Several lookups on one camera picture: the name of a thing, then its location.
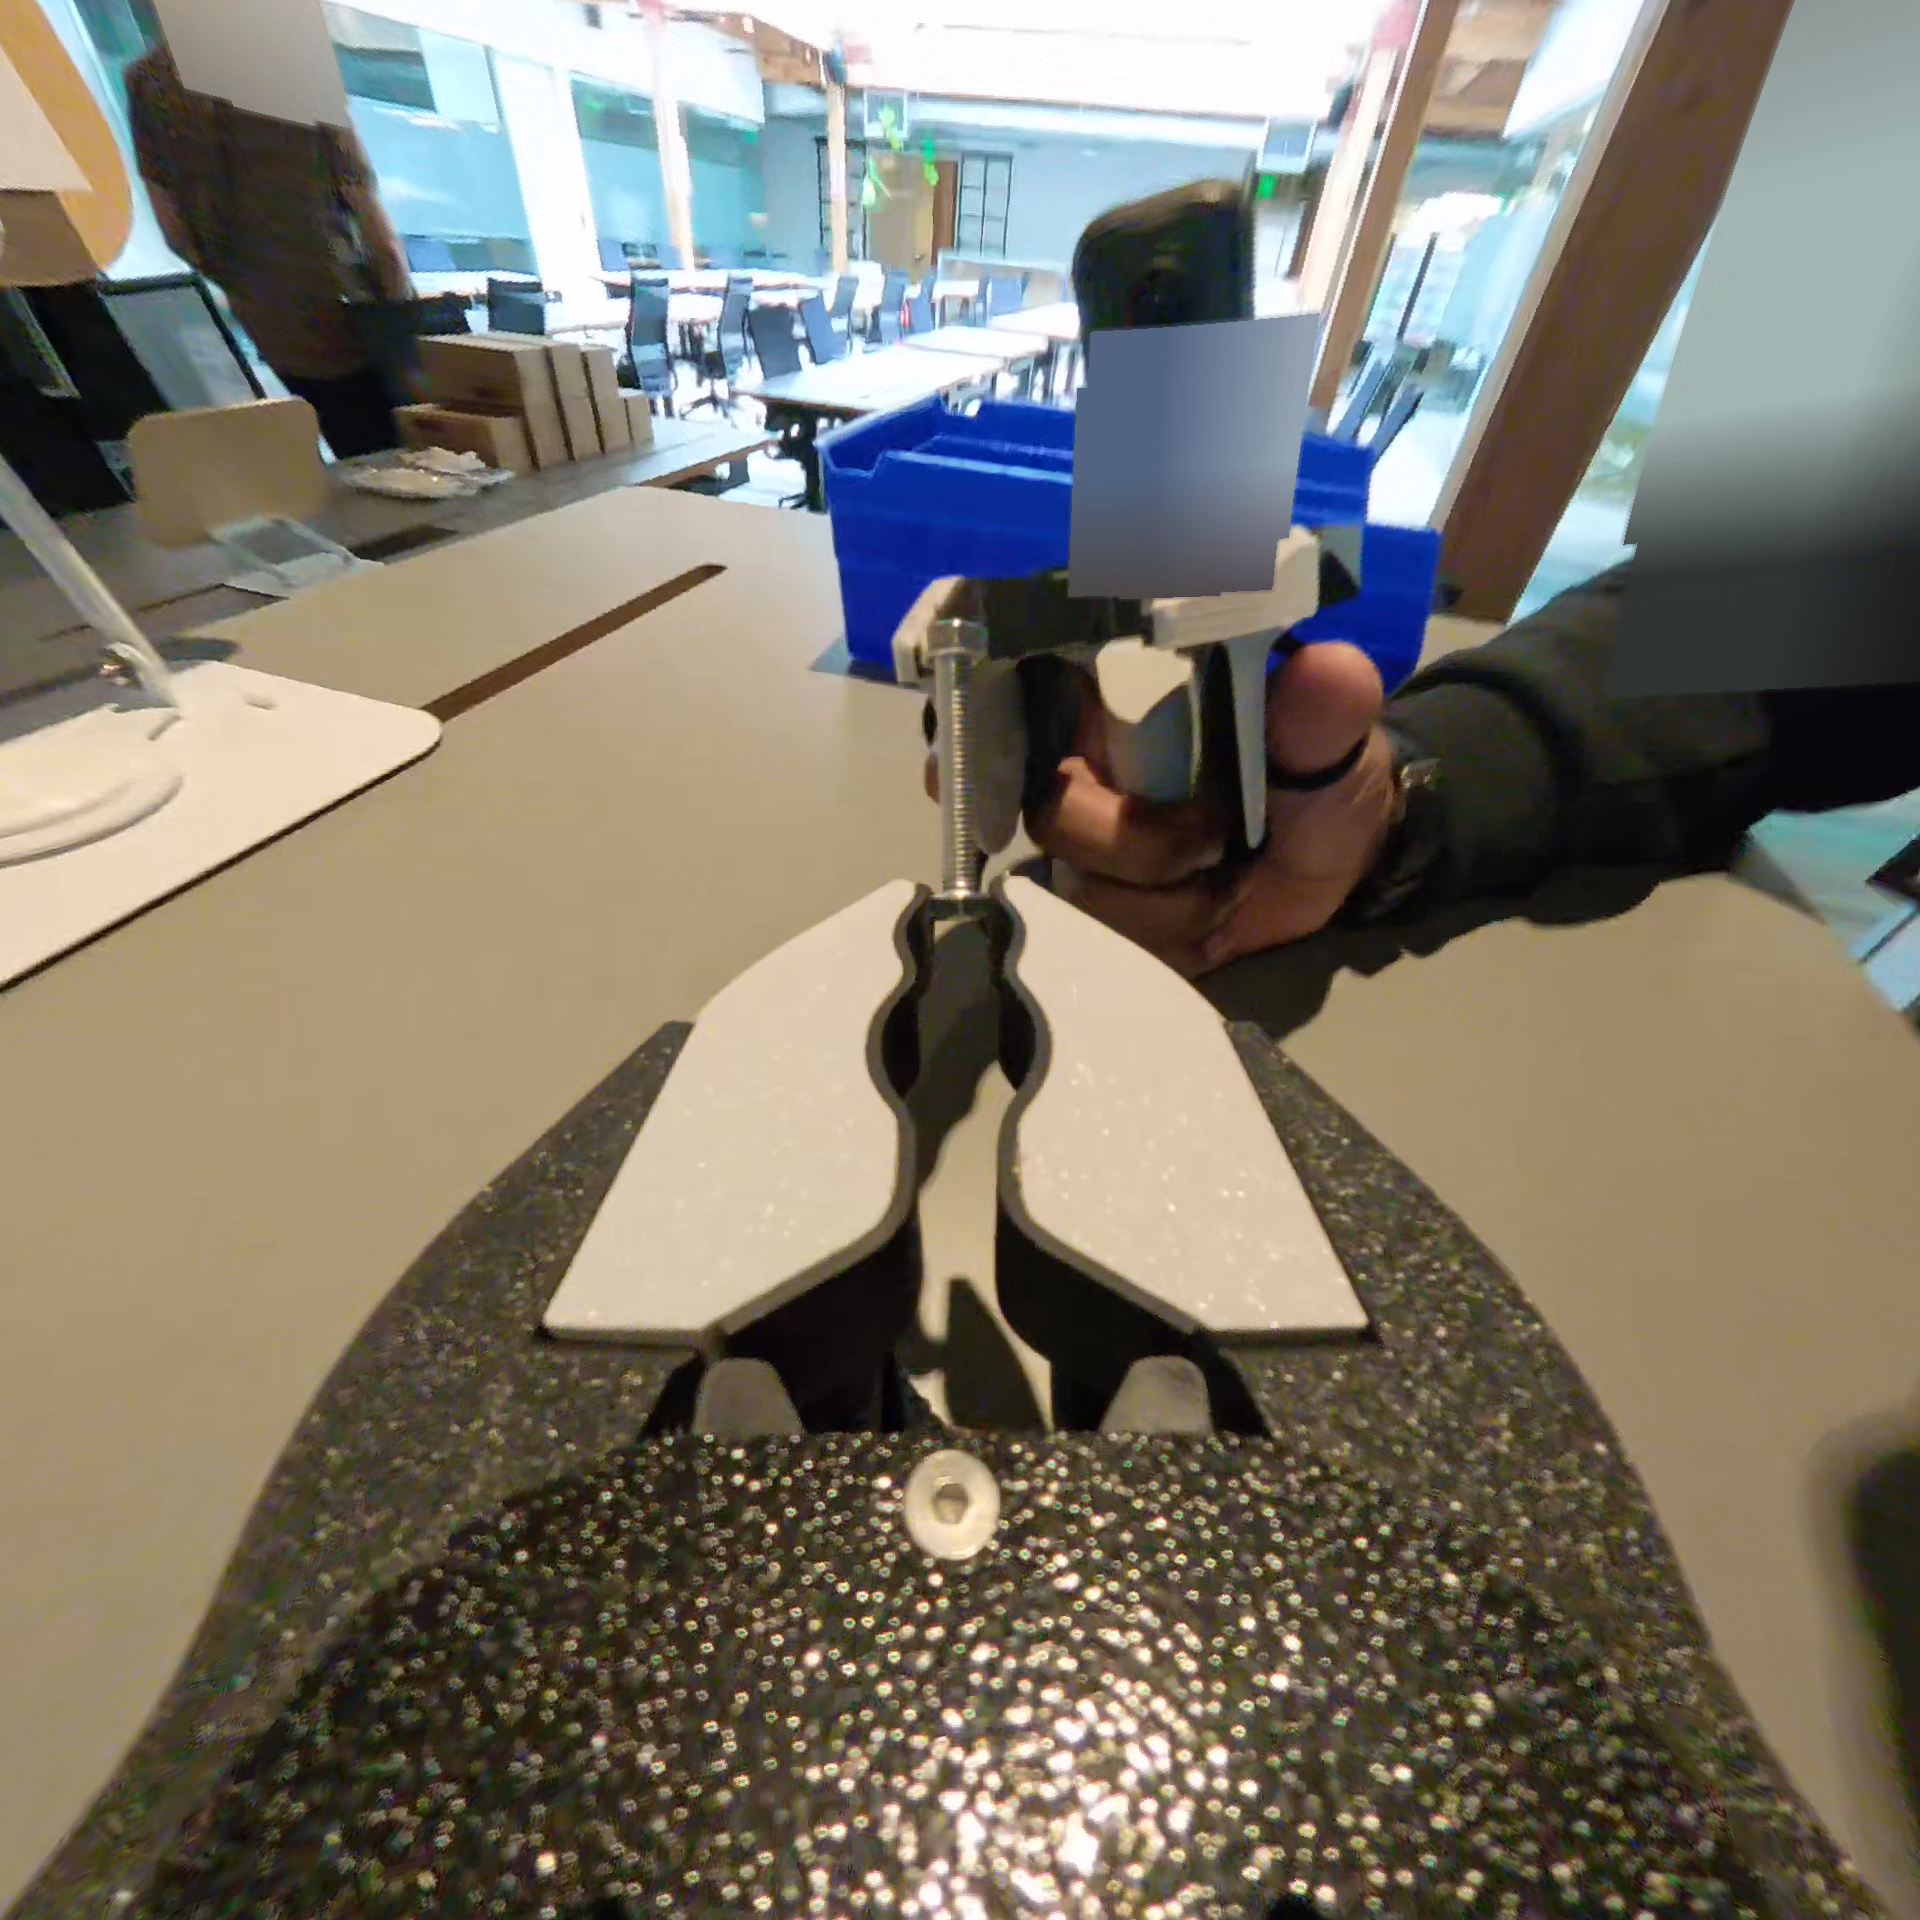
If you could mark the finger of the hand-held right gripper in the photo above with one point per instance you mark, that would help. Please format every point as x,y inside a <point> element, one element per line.
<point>1002,751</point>
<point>1253,720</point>

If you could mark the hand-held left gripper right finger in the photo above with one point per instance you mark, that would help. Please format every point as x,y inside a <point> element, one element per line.
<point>1171,1170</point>

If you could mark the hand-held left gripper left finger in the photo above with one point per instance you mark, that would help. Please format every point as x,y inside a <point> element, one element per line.
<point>749,1170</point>

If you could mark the metal bolt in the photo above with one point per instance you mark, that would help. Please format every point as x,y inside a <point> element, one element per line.
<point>961,763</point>

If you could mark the metal hex nut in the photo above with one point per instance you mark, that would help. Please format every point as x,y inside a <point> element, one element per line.
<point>961,906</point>

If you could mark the person's right forearm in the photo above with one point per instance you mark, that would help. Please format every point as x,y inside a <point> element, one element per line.
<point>1575,751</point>

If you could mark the person's right hand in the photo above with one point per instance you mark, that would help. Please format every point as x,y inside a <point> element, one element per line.
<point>1320,840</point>

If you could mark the blue plastic tote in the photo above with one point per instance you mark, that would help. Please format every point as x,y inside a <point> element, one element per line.
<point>961,509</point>

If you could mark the light wood office desk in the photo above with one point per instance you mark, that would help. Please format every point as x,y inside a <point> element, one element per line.
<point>885,375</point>

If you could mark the black office chair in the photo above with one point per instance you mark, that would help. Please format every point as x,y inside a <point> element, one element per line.
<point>517,307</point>
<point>648,338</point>

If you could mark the stack of cardboard boxes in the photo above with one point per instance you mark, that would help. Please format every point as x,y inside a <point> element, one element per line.
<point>511,399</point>

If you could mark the white base board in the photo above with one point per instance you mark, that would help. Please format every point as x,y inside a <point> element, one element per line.
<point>299,763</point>

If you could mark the crumpled white plastic wrap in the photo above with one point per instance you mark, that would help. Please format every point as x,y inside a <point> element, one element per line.
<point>421,476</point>

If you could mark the round clear disc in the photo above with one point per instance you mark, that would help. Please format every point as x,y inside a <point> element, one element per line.
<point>75,802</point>

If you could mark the beige board on stand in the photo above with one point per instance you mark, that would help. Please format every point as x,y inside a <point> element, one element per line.
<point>225,465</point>

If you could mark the clear acrylic stand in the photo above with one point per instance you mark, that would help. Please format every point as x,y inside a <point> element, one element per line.
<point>89,600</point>

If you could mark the black framed sign board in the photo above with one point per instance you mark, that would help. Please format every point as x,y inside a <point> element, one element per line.
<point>171,353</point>

